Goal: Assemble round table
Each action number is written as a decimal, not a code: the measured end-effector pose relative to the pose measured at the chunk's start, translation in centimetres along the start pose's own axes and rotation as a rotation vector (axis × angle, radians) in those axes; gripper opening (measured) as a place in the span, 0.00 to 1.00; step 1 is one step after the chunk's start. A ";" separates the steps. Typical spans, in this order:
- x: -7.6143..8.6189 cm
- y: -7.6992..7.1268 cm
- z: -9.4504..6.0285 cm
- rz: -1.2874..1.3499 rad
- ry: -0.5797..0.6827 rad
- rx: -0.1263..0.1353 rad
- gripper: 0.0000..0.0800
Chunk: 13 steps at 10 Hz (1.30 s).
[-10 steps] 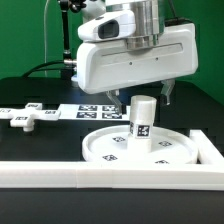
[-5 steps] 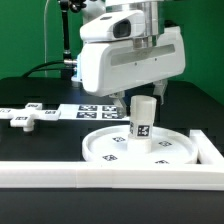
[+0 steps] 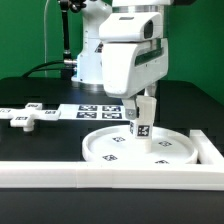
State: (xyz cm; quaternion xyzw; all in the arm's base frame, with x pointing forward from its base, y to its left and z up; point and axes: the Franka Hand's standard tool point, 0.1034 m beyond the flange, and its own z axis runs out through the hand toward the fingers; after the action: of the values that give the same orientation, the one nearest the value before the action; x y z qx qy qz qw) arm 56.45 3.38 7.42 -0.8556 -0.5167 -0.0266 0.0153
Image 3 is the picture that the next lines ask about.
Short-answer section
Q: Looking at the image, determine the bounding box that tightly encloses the white cross-shaped table base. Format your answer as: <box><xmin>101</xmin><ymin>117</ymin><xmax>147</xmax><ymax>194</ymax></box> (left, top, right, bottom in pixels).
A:
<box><xmin>0</xmin><ymin>103</ymin><xmax>61</xmax><ymax>132</ymax></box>

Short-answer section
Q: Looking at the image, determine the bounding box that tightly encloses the white thin cable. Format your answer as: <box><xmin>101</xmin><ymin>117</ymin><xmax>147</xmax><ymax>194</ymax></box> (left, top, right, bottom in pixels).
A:
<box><xmin>43</xmin><ymin>0</ymin><xmax>52</xmax><ymax>78</ymax></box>

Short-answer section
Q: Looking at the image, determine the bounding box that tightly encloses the white L-shaped fence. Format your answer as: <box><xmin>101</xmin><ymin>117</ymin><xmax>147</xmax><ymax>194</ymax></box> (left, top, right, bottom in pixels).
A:
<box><xmin>0</xmin><ymin>130</ymin><xmax>224</xmax><ymax>191</ymax></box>

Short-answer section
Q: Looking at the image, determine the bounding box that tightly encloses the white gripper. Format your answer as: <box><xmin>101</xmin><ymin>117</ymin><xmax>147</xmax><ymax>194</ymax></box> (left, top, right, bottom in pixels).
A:
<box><xmin>99</xmin><ymin>12</ymin><xmax>168</xmax><ymax>120</ymax></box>

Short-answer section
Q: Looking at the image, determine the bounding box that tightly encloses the black cable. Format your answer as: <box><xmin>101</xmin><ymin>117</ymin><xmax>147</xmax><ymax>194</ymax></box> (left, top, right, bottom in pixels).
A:
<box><xmin>21</xmin><ymin>60</ymin><xmax>73</xmax><ymax>79</ymax></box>

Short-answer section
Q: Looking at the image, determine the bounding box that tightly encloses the white marker sheet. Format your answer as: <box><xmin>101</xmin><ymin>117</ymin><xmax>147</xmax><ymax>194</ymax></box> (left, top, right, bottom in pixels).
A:
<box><xmin>59</xmin><ymin>104</ymin><xmax>126</xmax><ymax>121</ymax></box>

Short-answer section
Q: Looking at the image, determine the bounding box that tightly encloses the white round table top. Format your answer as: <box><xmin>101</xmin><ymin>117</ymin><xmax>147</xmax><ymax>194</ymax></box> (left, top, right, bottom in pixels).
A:
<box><xmin>82</xmin><ymin>125</ymin><xmax>198</xmax><ymax>164</ymax></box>

